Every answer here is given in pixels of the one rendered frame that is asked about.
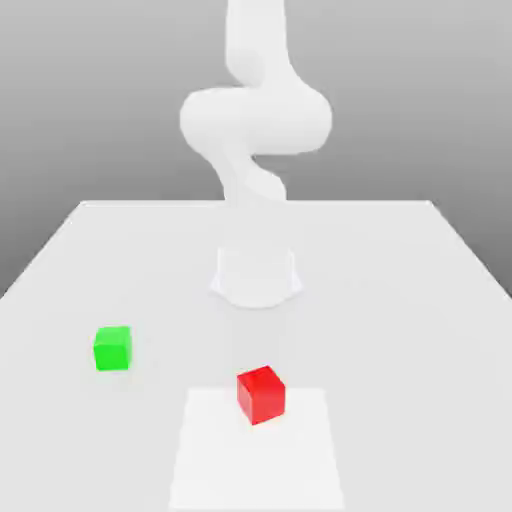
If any small red cube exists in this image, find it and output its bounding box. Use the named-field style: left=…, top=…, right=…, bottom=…
left=236, top=364, right=287, bottom=426

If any small green cube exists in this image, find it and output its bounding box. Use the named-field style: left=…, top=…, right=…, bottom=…
left=92, top=325, right=133, bottom=373

